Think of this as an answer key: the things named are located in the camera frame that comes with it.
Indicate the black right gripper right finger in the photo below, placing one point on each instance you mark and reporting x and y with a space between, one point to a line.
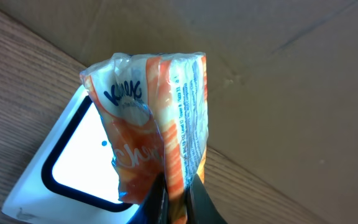
199 206

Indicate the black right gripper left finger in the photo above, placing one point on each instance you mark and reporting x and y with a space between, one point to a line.
154 209

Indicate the small orange box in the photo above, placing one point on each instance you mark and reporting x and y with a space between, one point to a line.
154 110

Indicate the white barcode scanner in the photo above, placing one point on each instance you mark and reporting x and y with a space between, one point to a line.
71 179

